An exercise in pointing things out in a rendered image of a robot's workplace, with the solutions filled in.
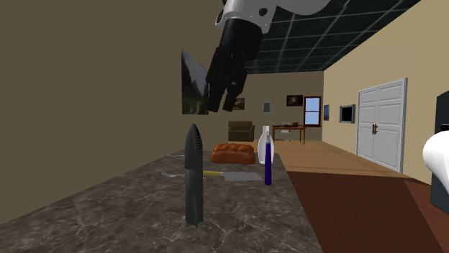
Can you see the brown bread loaf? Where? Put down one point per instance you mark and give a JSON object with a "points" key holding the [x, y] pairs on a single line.
{"points": [[233, 154]]}

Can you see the brown wooden desk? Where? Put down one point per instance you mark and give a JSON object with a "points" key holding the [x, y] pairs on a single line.
{"points": [[289, 127]]}

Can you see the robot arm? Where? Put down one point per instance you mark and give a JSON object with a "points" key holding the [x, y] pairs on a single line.
{"points": [[245, 8]]}

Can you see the brown-framed window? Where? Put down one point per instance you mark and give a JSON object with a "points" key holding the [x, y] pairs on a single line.
{"points": [[312, 111]]}

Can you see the small blue wall picture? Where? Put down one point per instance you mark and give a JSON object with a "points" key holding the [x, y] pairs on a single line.
{"points": [[267, 107]]}

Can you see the white vase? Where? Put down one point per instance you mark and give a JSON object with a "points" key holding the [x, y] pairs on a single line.
{"points": [[262, 147]]}

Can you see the large landscape wall picture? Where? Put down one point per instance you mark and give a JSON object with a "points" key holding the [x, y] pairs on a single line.
{"points": [[192, 87]]}

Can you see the narrow blue wall picture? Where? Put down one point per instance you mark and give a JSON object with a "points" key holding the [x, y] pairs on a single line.
{"points": [[326, 112]]}

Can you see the grey-framed black wall screen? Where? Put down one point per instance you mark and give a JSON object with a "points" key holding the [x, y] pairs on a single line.
{"points": [[347, 114]]}

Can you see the white chair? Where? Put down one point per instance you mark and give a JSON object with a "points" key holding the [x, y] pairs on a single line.
{"points": [[285, 132]]}

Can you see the white double door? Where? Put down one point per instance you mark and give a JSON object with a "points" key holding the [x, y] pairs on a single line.
{"points": [[384, 122]]}

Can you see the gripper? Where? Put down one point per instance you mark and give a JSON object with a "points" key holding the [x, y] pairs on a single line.
{"points": [[240, 40]]}

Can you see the silver fork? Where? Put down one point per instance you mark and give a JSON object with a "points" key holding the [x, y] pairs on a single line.
{"points": [[172, 174]]}

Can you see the brown armchair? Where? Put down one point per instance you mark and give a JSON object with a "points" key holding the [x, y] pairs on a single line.
{"points": [[240, 133]]}

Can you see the black bullet-shaped grinder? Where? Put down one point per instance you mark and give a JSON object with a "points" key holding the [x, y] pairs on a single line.
{"points": [[194, 175]]}

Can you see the purple bottle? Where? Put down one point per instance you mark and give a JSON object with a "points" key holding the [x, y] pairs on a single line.
{"points": [[268, 164]]}

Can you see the dark wall picture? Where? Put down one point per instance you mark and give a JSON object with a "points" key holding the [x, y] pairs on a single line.
{"points": [[294, 100]]}

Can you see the small brown wall picture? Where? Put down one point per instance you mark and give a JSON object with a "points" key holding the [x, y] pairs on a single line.
{"points": [[240, 104]]}

